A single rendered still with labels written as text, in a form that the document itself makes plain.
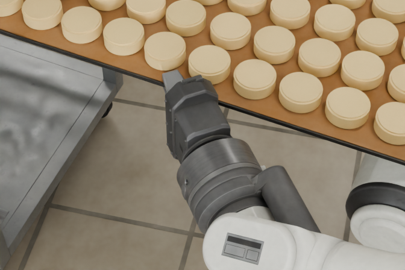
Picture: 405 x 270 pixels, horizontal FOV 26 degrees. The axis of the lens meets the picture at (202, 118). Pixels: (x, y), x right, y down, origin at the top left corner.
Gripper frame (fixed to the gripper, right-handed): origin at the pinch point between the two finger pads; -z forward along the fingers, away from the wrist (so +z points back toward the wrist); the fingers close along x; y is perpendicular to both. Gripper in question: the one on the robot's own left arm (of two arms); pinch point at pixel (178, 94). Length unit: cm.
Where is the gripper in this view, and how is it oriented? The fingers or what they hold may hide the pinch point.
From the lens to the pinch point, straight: 102.8
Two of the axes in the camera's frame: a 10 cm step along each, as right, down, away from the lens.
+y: -9.3, 2.8, -2.4
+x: 0.0, -6.3, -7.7
